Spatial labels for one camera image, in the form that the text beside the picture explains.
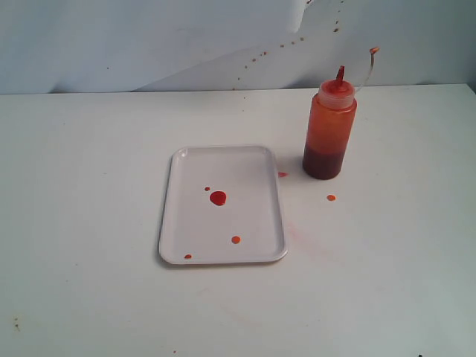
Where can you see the white rectangular plastic tray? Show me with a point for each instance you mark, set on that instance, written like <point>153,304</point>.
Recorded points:
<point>222,206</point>

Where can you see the red sauce squeeze bottle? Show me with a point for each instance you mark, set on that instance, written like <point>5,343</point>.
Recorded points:
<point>331,118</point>

